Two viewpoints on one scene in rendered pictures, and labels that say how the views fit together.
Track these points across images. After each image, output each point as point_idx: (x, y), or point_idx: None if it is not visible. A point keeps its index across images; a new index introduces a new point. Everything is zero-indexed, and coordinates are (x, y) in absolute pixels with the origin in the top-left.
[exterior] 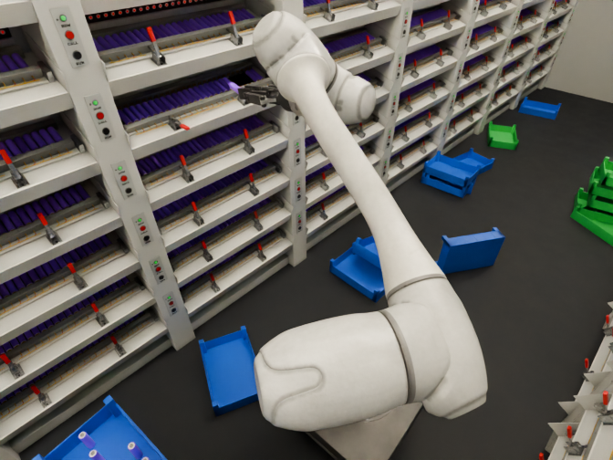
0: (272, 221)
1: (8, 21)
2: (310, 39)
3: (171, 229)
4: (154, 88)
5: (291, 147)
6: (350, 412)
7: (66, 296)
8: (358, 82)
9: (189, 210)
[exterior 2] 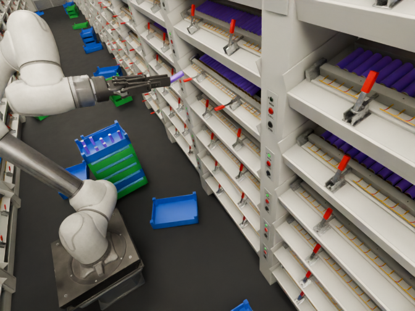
0: (249, 216)
1: None
2: (4, 34)
3: (206, 133)
4: None
5: (262, 189)
6: None
7: (175, 108)
8: (10, 84)
9: (217, 137)
